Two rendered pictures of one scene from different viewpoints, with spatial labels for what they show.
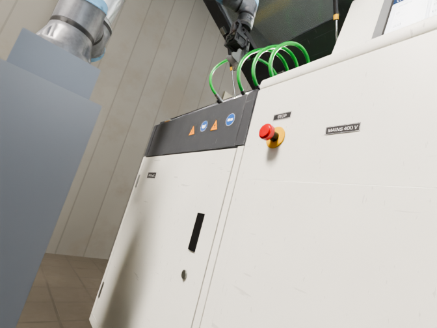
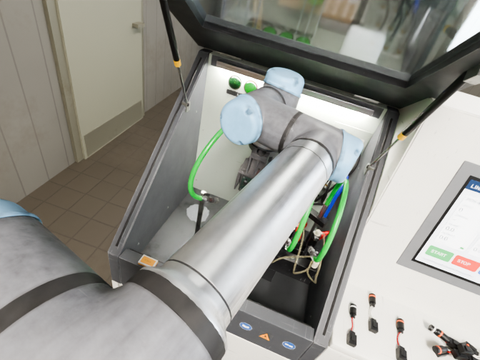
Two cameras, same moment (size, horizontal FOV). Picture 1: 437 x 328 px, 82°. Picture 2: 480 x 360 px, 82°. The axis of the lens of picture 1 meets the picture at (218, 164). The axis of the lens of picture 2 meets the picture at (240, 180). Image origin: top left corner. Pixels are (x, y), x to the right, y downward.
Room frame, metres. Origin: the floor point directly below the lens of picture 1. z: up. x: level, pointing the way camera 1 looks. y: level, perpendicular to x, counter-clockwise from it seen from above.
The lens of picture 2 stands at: (0.62, 0.46, 1.73)
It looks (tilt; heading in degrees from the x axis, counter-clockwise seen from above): 38 degrees down; 314
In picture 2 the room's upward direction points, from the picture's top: 15 degrees clockwise
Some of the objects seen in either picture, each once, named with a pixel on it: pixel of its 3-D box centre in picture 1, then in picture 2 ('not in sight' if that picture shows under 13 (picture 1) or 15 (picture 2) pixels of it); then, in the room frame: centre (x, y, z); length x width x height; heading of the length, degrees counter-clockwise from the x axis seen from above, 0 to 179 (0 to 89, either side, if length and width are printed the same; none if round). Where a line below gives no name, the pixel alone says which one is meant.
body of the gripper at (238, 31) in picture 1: (238, 38); (258, 166); (0.96, 0.06, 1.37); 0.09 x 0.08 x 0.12; 125
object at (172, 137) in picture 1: (189, 135); (210, 303); (0.92, 0.13, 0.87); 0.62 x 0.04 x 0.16; 35
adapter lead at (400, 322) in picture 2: not in sight; (401, 338); (0.51, -0.24, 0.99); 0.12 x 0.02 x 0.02; 119
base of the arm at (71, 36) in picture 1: (66, 46); not in sight; (0.66, 0.50, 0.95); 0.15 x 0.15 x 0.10
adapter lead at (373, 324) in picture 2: not in sight; (373, 311); (0.60, -0.23, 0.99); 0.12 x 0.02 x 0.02; 123
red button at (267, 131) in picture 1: (270, 134); not in sight; (0.52, -0.09, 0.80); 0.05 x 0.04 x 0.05; 35
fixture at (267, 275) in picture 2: not in sight; (266, 254); (0.96, -0.13, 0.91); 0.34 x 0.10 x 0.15; 35
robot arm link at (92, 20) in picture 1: (82, 13); not in sight; (0.66, 0.50, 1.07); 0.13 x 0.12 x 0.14; 20
